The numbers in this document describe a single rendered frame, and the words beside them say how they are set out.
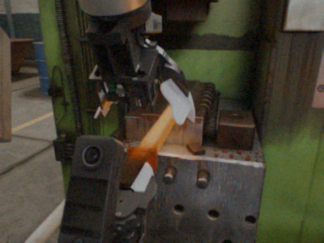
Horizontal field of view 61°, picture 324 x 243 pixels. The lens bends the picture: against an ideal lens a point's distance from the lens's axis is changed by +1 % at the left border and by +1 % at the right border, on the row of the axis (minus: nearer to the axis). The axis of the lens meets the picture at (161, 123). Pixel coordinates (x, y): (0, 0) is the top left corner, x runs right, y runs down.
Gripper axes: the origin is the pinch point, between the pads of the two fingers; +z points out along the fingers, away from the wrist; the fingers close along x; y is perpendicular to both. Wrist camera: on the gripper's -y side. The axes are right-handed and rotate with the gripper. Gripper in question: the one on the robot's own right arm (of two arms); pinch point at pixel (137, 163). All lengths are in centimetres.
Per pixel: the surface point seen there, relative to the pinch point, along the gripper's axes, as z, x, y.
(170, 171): 19.4, 1.1, 12.1
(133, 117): 27.7, -10.2, 2.4
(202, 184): 17.8, 8.6, 13.3
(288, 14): 39, 25, -22
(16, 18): 684, -579, -44
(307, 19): 39, 29, -21
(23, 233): 78, -101, 99
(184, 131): 27.7, 2.9, 5.1
